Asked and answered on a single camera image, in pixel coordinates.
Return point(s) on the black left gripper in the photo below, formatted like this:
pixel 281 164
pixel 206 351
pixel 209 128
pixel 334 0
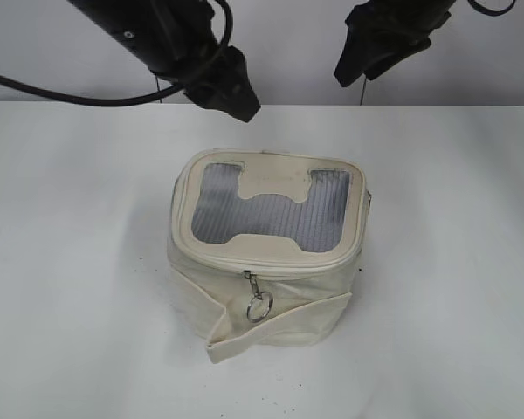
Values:
pixel 175 40

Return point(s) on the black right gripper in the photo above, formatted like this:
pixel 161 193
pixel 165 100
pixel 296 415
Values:
pixel 381 34

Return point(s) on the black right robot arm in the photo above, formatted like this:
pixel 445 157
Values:
pixel 383 33

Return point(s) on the cream bag with mesh lid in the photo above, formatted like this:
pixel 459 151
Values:
pixel 264 247

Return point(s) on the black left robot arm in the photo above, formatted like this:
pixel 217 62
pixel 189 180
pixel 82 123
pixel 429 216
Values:
pixel 113 17

